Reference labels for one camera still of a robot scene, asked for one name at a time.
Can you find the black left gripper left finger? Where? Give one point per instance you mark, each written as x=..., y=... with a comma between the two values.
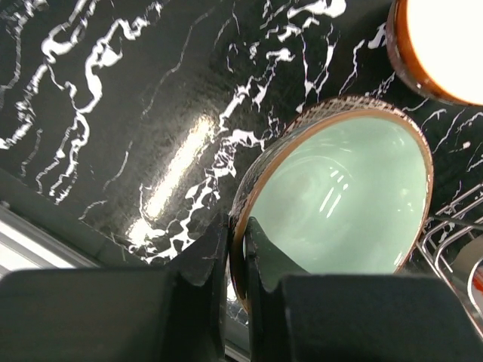
x=174, y=312

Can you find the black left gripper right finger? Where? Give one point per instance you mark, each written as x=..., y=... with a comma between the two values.
x=301, y=317

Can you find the grey geometric patterned bowl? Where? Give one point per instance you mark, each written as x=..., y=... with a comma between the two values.
x=244, y=197

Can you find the teal bird patterned bowl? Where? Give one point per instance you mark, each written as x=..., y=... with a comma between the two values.
x=347, y=195

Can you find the wire dish rack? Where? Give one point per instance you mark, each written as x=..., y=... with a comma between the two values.
x=449, y=229

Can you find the orange bowl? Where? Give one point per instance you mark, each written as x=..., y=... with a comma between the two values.
x=435, y=48

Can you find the red white floral bowl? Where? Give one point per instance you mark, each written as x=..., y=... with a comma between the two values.
x=474, y=288

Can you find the aluminium frame rail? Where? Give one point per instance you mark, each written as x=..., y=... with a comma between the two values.
x=27, y=247

